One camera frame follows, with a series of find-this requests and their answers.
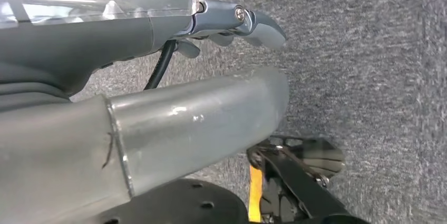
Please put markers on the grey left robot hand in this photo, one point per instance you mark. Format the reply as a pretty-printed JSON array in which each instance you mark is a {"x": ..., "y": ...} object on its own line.
[{"x": 87, "y": 34}]

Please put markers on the silver robot leg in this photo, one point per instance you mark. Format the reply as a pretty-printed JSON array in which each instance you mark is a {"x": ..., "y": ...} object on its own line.
[{"x": 139, "y": 138}]

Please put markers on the black perforated robot plate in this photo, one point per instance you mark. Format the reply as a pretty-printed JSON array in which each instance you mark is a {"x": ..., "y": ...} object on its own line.
[{"x": 181, "y": 201}]

